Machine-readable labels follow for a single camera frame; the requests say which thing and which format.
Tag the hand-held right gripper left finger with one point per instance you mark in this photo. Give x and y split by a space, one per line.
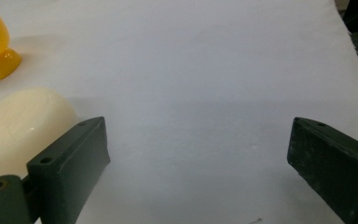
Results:
66 174

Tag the cream plastic rounded container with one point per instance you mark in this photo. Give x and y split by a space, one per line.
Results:
18 127

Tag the white table cloth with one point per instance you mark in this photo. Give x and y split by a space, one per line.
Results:
199 93

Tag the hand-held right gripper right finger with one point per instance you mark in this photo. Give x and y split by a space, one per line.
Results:
332 165

